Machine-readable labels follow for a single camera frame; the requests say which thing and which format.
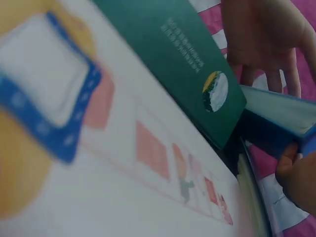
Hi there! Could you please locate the person's left hand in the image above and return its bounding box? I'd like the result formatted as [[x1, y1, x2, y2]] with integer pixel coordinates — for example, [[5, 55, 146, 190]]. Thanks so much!
[[219, 0, 316, 97]]

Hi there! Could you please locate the person's right hand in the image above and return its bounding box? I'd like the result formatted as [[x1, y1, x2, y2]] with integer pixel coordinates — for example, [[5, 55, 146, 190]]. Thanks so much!
[[276, 142, 316, 218]]

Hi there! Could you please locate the blue book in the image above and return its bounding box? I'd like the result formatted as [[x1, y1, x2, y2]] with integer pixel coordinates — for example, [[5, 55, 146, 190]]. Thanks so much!
[[231, 84, 316, 160]]

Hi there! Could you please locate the green book with round picture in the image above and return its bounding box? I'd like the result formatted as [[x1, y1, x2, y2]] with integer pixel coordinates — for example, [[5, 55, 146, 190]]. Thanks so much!
[[91, 0, 248, 151]]

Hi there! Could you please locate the white illustrated picture book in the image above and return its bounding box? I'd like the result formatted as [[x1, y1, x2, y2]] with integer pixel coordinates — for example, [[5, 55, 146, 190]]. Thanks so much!
[[0, 0, 272, 237]]

